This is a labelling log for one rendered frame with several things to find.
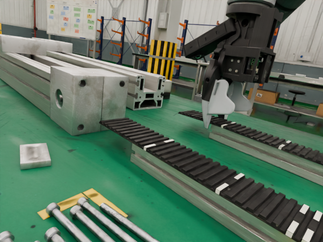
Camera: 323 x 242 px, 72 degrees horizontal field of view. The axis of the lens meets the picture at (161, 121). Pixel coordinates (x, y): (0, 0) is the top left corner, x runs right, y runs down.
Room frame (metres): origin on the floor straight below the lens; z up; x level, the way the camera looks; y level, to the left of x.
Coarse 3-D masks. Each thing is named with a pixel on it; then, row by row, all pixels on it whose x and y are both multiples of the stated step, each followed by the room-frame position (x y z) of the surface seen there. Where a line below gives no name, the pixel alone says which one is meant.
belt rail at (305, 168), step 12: (216, 132) 0.40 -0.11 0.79; (228, 132) 0.38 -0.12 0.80; (228, 144) 0.38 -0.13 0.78; (240, 144) 0.36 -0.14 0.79; (252, 144) 0.35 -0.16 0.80; (264, 144) 0.34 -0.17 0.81; (252, 156) 0.35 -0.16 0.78; (264, 156) 0.33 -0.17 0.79; (276, 156) 0.33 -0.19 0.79; (288, 156) 0.31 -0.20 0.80; (288, 168) 0.31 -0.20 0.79; (300, 168) 0.30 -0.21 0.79; (312, 168) 0.29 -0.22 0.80; (312, 180) 0.29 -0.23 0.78
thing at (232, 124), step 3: (228, 123) 0.40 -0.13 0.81; (231, 123) 0.41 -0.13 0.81; (234, 123) 0.41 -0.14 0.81; (222, 126) 0.38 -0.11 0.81; (225, 126) 0.39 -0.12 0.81; (228, 126) 0.38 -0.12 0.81; (231, 126) 0.39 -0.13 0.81; (234, 126) 0.39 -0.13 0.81; (237, 126) 0.40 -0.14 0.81; (228, 129) 0.38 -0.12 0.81
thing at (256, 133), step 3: (252, 129) 0.39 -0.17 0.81; (255, 129) 0.39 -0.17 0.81; (243, 132) 0.36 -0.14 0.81; (246, 132) 0.37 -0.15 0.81; (249, 132) 0.37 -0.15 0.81; (252, 132) 0.38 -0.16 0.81; (255, 132) 0.37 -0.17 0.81; (258, 132) 0.38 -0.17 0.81; (261, 132) 0.39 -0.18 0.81; (243, 135) 0.36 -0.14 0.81; (246, 135) 0.36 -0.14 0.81; (249, 135) 0.35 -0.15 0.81; (252, 135) 0.36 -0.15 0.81; (255, 135) 0.36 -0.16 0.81
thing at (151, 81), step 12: (60, 60) 0.82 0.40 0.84; (72, 60) 0.75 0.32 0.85; (84, 60) 0.70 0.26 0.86; (96, 60) 0.79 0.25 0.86; (120, 72) 0.56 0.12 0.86; (132, 72) 0.65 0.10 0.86; (144, 72) 0.62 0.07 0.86; (132, 84) 0.53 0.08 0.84; (144, 84) 0.54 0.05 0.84; (156, 84) 0.58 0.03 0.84; (132, 96) 0.54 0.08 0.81; (144, 96) 0.54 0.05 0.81; (156, 96) 0.57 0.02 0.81; (132, 108) 0.52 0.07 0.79; (144, 108) 0.55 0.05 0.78
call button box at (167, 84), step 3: (165, 81) 0.71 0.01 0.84; (168, 81) 0.72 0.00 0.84; (171, 81) 0.73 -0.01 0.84; (162, 84) 0.70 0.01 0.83; (165, 84) 0.71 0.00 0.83; (168, 84) 0.72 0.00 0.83; (171, 84) 0.73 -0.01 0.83; (165, 87) 0.71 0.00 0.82; (168, 87) 0.72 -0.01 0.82; (165, 90) 0.71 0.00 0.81; (168, 90) 0.73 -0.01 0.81; (165, 93) 0.72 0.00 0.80; (168, 93) 0.73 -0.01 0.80; (165, 96) 0.72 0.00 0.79; (168, 96) 0.73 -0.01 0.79
